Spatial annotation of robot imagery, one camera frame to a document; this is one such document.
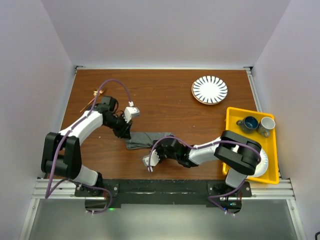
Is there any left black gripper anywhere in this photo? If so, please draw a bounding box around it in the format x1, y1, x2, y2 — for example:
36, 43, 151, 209
104, 113, 133, 140

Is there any grey cloth napkin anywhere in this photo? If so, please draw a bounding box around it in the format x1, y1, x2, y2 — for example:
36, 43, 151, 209
125, 132, 174, 150

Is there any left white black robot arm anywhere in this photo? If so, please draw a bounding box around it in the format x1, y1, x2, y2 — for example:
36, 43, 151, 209
41, 96, 140, 196

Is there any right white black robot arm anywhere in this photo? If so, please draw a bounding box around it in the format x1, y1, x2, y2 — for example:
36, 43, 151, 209
144, 130, 262, 197

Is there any gold fork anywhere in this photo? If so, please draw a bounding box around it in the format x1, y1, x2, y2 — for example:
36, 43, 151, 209
93, 89, 106, 97

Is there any gold spoon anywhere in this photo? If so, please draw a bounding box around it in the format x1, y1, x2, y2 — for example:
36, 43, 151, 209
79, 95, 99, 113

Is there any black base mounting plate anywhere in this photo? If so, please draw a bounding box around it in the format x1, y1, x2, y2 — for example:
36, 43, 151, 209
74, 179, 252, 214

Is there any striped blue white plate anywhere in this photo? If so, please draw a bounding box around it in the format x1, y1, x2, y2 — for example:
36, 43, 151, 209
191, 75, 228, 105

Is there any dark blue mug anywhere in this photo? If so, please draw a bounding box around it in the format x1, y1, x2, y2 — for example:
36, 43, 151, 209
236, 116, 259, 134

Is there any white paper plate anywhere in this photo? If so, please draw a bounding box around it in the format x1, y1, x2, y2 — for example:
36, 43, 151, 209
249, 148, 269, 178

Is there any white grey mug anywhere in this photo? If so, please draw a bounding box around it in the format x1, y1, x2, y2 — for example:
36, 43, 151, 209
257, 116, 276, 138

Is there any yellow plastic tray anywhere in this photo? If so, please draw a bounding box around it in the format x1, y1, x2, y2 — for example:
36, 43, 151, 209
225, 107, 279, 185

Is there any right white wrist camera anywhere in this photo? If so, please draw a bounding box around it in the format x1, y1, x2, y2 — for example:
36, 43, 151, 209
142, 150, 160, 173

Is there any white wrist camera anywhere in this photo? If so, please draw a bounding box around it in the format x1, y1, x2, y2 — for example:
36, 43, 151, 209
124, 106, 140, 123
142, 150, 160, 173

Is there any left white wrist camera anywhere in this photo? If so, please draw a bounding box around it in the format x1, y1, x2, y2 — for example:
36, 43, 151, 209
124, 106, 140, 123

